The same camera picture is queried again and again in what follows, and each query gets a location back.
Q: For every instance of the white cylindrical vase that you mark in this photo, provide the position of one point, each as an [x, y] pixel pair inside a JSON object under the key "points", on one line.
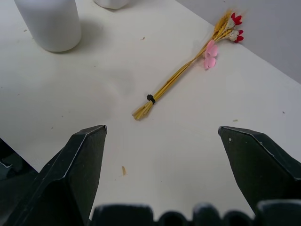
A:
{"points": [[50, 23]]}

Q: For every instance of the dried flower bouquet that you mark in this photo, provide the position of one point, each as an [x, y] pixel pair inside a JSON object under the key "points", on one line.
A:
{"points": [[178, 73]]}

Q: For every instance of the white container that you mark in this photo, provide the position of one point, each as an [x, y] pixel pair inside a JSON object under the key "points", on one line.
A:
{"points": [[111, 3]]}

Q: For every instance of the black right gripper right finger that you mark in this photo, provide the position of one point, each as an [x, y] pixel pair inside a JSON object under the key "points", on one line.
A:
{"points": [[261, 164]]}

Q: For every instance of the small straw fragment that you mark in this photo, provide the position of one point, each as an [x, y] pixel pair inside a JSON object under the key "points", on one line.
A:
{"points": [[124, 170]]}

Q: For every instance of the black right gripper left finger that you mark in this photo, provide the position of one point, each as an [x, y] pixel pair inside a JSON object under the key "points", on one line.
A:
{"points": [[68, 169]]}

